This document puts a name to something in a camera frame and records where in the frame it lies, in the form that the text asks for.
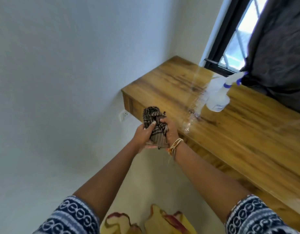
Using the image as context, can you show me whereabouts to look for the gold bangles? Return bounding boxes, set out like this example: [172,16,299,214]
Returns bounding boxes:
[167,138,184,162]

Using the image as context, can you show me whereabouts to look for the navy patterned right sleeve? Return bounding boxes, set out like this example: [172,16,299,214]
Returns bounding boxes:
[224,194,300,234]

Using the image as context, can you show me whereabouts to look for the navy patterned left sleeve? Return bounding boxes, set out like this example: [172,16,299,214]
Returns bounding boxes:
[33,195,101,234]

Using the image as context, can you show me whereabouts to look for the white wall socket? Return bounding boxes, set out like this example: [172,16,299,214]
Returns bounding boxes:
[119,109,130,122]

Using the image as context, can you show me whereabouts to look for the striped brown cloth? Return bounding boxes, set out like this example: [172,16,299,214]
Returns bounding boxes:
[143,106,170,149]

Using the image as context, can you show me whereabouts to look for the black window frame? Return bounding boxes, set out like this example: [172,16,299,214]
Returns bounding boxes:
[204,0,270,77]

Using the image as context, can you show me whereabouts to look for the yellow dress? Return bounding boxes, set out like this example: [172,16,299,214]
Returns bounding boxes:
[100,204,198,234]

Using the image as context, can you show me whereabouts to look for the navy patterned sleeve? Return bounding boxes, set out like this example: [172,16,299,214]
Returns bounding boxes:
[33,195,101,234]
[224,194,300,234]

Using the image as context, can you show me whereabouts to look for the person's left hand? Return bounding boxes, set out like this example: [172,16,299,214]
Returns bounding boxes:
[131,120,158,154]

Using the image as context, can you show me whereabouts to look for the white spray bottle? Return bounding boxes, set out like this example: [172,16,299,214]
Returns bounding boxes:
[205,71,249,112]

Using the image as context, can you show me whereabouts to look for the person's left forearm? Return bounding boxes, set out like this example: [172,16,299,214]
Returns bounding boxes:
[73,141,141,222]

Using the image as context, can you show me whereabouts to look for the person's right hand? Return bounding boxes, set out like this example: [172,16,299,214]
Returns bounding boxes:
[159,117,180,147]

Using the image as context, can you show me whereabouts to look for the wooden wall shelf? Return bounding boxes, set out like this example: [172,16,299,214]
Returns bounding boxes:
[122,91,300,233]

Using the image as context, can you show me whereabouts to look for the brown leaf-patterned curtain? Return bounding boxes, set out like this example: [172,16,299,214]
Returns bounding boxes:
[240,0,300,117]

